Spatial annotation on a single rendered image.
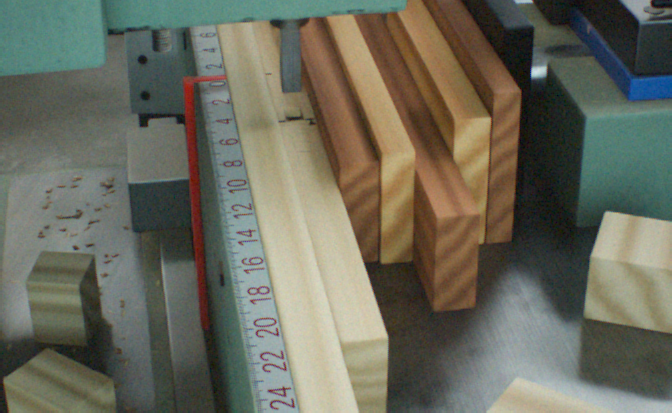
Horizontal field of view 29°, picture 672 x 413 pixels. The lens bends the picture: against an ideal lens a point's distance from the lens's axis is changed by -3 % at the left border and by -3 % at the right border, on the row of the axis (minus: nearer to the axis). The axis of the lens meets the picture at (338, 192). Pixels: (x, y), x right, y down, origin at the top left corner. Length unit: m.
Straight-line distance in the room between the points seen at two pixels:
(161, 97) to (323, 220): 0.67
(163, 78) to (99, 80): 1.72
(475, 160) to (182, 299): 0.21
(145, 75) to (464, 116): 0.65
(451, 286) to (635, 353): 0.08
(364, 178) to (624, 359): 0.14
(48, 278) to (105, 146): 1.94
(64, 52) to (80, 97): 2.30
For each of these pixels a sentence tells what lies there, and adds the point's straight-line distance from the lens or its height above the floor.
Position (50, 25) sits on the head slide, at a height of 1.02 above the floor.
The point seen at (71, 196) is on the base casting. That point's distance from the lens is 0.87.
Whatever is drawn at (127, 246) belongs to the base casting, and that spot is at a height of 0.80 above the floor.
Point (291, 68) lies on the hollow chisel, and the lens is 0.64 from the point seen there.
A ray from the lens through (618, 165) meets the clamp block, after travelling 0.63.
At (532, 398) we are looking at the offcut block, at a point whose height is 0.94.
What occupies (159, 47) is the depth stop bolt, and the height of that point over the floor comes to 0.96.
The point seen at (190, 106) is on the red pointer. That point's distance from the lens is 0.64.
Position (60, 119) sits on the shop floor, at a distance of 2.77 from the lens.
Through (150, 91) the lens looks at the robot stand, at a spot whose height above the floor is 0.71.
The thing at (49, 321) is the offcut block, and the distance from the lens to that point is 0.73.
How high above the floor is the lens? 1.23
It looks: 30 degrees down
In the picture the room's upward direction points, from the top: straight up
